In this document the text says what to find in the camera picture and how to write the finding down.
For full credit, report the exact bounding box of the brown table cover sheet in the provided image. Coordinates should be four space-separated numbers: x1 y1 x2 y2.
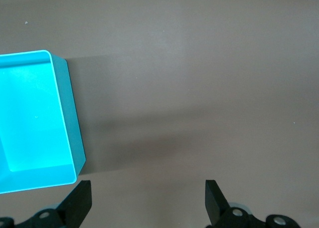
0 0 319 228

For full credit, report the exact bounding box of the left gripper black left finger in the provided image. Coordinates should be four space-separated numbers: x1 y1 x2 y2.
0 180 93 228

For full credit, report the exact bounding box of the turquoise plastic bin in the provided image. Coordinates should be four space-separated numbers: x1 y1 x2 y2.
0 49 87 195

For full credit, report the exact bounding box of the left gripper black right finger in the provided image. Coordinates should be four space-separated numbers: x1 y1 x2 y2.
205 180 300 228

